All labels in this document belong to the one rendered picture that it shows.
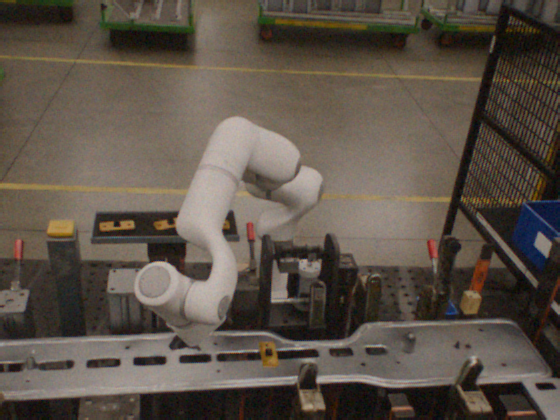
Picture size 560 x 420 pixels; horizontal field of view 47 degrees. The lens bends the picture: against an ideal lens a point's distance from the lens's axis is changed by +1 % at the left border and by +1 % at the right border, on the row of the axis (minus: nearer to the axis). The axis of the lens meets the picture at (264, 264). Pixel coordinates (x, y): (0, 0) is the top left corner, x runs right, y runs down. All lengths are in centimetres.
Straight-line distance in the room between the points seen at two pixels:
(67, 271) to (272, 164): 62
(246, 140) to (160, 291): 38
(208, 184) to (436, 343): 72
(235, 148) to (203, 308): 35
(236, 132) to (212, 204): 17
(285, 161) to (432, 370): 59
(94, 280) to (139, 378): 88
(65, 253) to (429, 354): 93
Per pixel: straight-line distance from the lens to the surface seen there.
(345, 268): 163
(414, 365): 156
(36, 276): 235
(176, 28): 741
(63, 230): 168
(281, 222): 188
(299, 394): 137
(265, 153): 140
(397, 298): 229
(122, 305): 155
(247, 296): 159
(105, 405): 136
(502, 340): 172
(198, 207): 123
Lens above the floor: 200
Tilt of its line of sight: 33 degrees down
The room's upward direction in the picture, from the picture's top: 4 degrees clockwise
